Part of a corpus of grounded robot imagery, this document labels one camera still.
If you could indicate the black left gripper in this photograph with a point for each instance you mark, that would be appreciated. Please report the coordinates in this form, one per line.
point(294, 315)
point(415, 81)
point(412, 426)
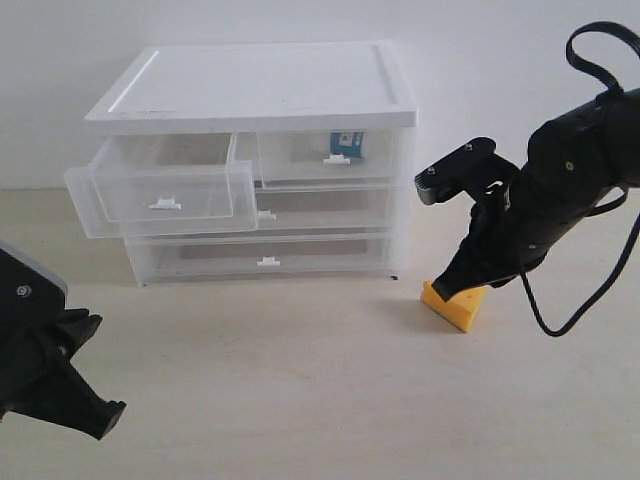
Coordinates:
point(33, 385)

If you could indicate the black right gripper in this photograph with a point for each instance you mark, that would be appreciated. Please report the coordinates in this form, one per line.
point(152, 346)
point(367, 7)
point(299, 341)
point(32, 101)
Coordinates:
point(508, 235)

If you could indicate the yellow cheese wedge toy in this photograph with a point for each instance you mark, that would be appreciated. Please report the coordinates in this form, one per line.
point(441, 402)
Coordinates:
point(460, 311)

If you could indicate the white pill bottle teal label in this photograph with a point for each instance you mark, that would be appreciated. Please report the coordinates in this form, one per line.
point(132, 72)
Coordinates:
point(350, 144)

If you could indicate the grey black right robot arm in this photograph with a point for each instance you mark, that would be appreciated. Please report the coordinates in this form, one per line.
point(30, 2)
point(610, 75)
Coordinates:
point(582, 155)

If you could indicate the bottom wide clear drawer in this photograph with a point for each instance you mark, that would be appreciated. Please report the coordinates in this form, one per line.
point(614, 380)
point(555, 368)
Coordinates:
point(364, 251)

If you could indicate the wide clear drawer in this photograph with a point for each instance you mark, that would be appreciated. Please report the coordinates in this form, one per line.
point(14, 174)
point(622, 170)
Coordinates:
point(373, 208)
point(364, 251)

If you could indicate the middle wide clear drawer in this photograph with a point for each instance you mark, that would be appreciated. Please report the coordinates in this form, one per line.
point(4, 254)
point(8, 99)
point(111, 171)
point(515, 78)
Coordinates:
point(373, 208)

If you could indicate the white plastic drawer cabinet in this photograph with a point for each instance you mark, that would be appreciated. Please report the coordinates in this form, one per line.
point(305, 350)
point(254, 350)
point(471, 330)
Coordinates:
point(253, 88)

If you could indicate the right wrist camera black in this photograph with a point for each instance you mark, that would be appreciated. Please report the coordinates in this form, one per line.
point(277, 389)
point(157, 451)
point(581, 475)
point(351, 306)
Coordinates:
point(473, 168)

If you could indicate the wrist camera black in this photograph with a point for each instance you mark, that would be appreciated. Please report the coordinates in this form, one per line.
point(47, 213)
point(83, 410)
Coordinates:
point(473, 168)
point(31, 295)

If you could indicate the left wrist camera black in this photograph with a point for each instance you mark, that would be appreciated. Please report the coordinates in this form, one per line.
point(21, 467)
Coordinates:
point(31, 295)

